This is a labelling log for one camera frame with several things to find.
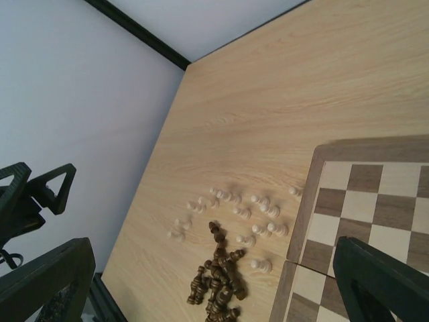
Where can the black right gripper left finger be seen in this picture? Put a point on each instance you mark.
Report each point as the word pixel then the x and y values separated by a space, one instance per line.
pixel 56 284

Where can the white chess pawn front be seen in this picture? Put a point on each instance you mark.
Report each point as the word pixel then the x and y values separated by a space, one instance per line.
pixel 263 266

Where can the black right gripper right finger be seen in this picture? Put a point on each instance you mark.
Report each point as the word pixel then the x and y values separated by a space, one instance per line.
pixel 376 287

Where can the pile of dark chess pieces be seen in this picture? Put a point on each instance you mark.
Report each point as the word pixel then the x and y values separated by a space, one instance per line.
pixel 220 279

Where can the wooden chessboard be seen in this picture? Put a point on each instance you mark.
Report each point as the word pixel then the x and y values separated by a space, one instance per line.
pixel 375 190

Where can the white chess pawn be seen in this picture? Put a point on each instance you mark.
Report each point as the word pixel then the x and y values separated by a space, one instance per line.
pixel 277 229
pixel 263 266

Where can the white chess piece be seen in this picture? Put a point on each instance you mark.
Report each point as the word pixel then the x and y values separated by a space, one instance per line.
pixel 176 236
pixel 295 191
pixel 247 241

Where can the black enclosure frame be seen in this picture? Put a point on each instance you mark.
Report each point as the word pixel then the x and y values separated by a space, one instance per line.
pixel 142 34

